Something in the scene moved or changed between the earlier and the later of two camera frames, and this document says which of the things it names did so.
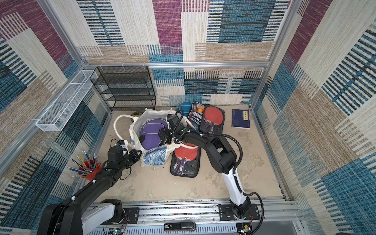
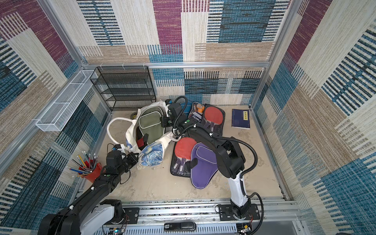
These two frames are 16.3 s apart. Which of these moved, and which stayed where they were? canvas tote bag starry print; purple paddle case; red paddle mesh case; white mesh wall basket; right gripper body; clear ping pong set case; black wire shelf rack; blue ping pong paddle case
Moved: right gripper body; canvas tote bag starry print; purple paddle case
Stayed: blue ping pong paddle case; red paddle mesh case; clear ping pong set case; black wire shelf rack; white mesh wall basket
